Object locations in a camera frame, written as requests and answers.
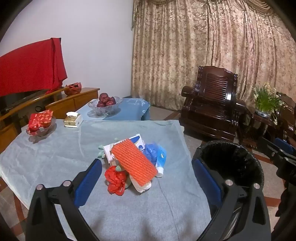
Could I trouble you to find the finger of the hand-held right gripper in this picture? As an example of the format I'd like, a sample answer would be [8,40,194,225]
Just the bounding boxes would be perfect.
[262,137,296,164]
[275,138,296,157]

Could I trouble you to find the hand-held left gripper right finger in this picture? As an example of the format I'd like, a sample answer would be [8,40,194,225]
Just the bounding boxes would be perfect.
[191,158,271,241]

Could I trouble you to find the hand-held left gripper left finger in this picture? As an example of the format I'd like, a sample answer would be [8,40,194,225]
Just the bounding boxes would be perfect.
[25,158,103,241]

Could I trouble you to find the green twisted balloon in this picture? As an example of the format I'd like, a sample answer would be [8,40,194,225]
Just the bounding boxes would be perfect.
[98,138,133,189]

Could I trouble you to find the black lined waste bin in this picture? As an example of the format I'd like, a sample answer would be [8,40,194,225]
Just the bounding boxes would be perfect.
[192,140,265,233]

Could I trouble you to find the orange foam fruit net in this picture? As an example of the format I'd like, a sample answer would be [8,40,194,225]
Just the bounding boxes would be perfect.
[110,138,159,186]

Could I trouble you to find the white carton box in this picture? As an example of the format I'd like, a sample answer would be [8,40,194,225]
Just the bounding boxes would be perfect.
[103,133,146,166]

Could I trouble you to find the blue plastic shoe cover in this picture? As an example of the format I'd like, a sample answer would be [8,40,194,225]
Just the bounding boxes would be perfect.
[142,142,162,164]

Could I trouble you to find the red plastic bag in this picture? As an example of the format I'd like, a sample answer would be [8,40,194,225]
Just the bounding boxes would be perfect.
[105,166,127,196]

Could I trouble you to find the dark wooden side table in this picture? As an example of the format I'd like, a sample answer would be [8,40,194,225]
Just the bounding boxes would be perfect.
[238,105,278,149]

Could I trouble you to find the pale grey-blue tablecloth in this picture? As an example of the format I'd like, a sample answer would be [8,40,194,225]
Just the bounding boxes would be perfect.
[0,119,212,241]

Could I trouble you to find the flowering plant in porcelain pot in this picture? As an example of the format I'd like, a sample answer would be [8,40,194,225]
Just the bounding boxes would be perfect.
[252,83,287,126]

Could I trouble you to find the blue and white packet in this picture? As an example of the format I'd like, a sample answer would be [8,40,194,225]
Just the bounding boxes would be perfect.
[154,146,167,178]

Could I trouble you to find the white foam fruit net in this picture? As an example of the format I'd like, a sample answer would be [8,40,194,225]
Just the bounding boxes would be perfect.
[128,173,152,193]

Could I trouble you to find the gold and white tissue box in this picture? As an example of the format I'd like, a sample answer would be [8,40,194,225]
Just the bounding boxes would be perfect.
[63,112,83,128]

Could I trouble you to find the glass fruit bowl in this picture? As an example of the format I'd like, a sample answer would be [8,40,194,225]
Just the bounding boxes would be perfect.
[87,96,123,116]

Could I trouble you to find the light wooden cabinet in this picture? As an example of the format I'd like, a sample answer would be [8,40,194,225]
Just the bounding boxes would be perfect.
[0,87,100,153]

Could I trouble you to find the dark wooden slatted armchair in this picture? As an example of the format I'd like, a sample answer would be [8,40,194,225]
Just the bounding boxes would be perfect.
[179,65,247,142]

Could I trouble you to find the blue embroidered tablecloth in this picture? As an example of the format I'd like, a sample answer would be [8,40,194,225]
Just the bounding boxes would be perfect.
[76,98,151,121]

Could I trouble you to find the red woven basket ornament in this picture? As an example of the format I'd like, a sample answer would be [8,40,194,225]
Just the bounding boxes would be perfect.
[64,82,83,96]

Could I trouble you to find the black television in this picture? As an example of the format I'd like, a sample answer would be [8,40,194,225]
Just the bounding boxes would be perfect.
[0,89,49,112]

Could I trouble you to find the red cloth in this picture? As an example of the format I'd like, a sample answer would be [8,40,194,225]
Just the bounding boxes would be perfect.
[0,37,68,97]

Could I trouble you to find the beige floral curtain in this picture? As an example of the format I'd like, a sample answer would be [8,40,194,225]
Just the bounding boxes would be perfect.
[131,0,293,121]

